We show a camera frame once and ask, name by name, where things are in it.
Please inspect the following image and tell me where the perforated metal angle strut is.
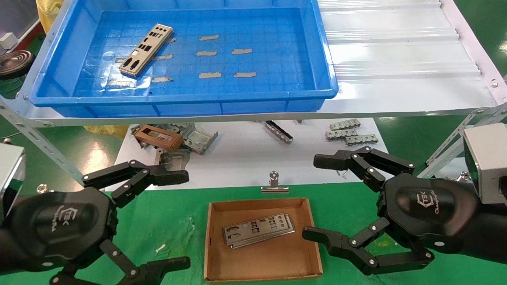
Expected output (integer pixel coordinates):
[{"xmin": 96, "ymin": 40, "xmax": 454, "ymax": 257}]
[
  {"xmin": 418, "ymin": 104, "xmax": 507, "ymax": 179},
  {"xmin": 0, "ymin": 97, "xmax": 90, "ymax": 182}
]

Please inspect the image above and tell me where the blue plastic tray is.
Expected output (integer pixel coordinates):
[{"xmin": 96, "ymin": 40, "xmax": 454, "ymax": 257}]
[{"xmin": 30, "ymin": 0, "xmax": 339, "ymax": 118}]

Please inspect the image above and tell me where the small grey slotted bracket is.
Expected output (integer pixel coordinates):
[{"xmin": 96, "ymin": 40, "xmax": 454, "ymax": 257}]
[
  {"xmin": 330, "ymin": 118, "xmax": 361, "ymax": 131},
  {"xmin": 325, "ymin": 129, "xmax": 358, "ymax": 140},
  {"xmin": 345, "ymin": 134, "xmax": 379, "ymax": 146}
]

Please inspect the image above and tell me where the white corrugated shelf board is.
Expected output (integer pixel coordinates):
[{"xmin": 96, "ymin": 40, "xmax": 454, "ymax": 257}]
[{"xmin": 0, "ymin": 0, "xmax": 507, "ymax": 127}]

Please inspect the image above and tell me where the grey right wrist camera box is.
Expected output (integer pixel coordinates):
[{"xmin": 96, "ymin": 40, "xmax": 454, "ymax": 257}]
[{"xmin": 463, "ymin": 123, "xmax": 507, "ymax": 205}]

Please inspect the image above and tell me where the green table cloth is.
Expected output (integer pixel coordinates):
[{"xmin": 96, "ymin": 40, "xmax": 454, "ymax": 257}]
[{"xmin": 0, "ymin": 182, "xmax": 507, "ymax": 285}]

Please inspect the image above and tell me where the black round speaker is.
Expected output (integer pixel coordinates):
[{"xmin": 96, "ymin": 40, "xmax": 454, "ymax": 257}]
[{"xmin": 0, "ymin": 50, "xmax": 35, "ymax": 81}]

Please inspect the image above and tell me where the white flat board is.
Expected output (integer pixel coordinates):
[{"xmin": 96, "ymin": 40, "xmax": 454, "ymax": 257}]
[{"xmin": 105, "ymin": 118, "xmax": 391, "ymax": 192}]

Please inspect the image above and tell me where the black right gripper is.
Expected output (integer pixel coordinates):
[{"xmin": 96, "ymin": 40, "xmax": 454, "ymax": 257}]
[{"xmin": 302, "ymin": 146, "xmax": 480, "ymax": 276}]

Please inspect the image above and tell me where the brown rectangular frame part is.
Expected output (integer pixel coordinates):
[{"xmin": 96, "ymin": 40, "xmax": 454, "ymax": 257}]
[{"xmin": 133, "ymin": 124, "xmax": 184, "ymax": 151}]

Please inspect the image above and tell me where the brown cardboard box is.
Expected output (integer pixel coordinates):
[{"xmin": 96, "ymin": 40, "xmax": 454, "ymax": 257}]
[{"xmin": 204, "ymin": 197, "xmax": 323, "ymax": 283}]

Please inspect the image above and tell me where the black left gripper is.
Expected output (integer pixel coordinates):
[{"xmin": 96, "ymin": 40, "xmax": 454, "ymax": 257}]
[{"xmin": 8, "ymin": 160, "xmax": 191, "ymax": 285}]

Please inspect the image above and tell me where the yellow plastic bag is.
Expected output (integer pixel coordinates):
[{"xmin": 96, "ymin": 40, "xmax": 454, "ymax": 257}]
[
  {"xmin": 83, "ymin": 125, "xmax": 129, "ymax": 138},
  {"xmin": 36, "ymin": 0, "xmax": 64, "ymax": 34}
]

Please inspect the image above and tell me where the silver metal IO shield plate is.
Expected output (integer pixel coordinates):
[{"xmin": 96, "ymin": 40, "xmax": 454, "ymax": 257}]
[
  {"xmin": 119, "ymin": 24, "xmax": 174, "ymax": 77},
  {"xmin": 230, "ymin": 214, "xmax": 296, "ymax": 249},
  {"xmin": 223, "ymin": 214, "xmax": 293, "ymax": 247}
]

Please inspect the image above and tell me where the black chrome strip part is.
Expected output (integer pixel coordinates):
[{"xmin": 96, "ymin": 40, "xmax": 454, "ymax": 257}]
[{"xmin": 261, "ymin": 120, "xmax": 294, "ymax": 143}]

